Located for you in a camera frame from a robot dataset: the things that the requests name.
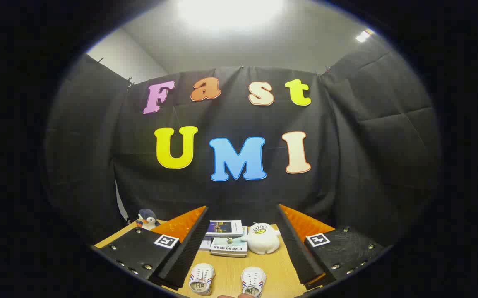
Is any large ceiling light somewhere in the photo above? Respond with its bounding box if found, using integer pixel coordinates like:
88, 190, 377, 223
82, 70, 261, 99
177, 0, 285, 29

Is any grey penguin plush toy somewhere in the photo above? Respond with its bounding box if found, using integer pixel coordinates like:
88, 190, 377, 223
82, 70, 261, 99
136, 209, 161, 231

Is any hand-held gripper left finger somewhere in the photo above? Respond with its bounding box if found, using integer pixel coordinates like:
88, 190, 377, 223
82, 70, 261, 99
97, 205, 210, 290

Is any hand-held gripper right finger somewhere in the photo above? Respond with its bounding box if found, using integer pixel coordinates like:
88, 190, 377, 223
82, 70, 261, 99
277, 204, 386, 290

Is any white canvas shoe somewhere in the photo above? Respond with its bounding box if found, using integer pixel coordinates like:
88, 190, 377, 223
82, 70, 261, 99
241, 267, 267, 298
188, 263, 216, 296

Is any white duck plush toy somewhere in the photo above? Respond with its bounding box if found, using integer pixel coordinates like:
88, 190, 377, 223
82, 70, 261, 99
241, 223, 281, 255

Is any small ceiling light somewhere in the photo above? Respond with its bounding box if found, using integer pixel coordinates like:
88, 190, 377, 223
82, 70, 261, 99
355, 28, 375, 43

